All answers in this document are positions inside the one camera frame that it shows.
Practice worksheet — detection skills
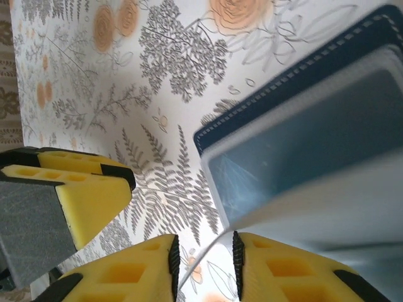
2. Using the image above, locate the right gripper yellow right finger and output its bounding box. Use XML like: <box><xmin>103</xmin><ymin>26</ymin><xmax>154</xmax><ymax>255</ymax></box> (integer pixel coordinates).
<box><xmin>231</xmin><ymin>230</ymin><xmax>393</xmax><ymax>302</ymax></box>

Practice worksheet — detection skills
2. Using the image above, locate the navy blue card holder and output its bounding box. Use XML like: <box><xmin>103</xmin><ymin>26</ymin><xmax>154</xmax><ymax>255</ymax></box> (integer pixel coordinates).
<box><xmin>178</xmin><ymin>3</ymin><xmax>403</xmax><ymax>292</ymax></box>

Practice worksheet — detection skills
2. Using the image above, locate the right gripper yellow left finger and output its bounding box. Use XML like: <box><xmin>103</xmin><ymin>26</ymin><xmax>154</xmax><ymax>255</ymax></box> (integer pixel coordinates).
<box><xmin>31</xmin><ymin>233</ymin><xmax>181</xmax><ymax>302</ymax></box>

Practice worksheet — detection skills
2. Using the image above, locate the floral table cover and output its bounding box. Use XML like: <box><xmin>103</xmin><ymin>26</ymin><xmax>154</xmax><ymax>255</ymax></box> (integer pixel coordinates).
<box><xmin>8</xmin><ymin>0</ymin><xmax>403</xmax><ymax>302</ymax></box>

